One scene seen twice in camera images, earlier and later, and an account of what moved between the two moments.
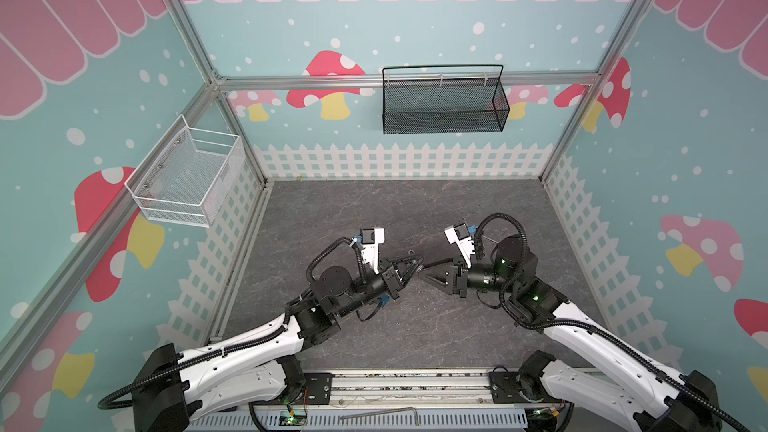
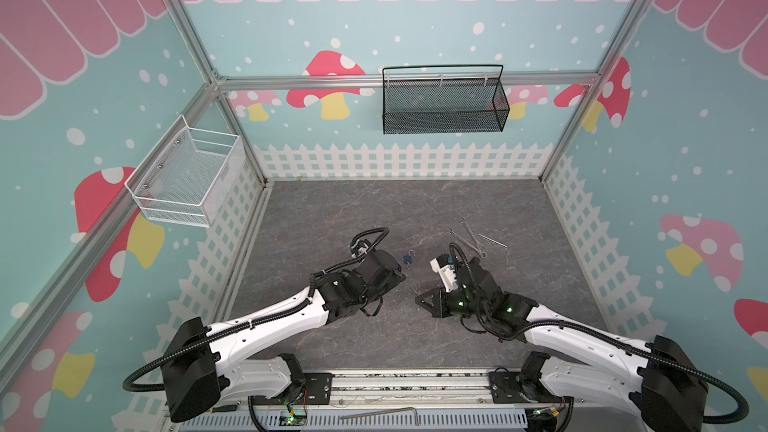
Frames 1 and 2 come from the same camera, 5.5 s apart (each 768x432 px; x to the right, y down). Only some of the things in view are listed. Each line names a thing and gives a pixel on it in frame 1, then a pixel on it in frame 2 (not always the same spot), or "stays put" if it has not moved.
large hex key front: (382, 411) stays put
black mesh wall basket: (444, 98) stays put
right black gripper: (462, 279) -> (441, 295)
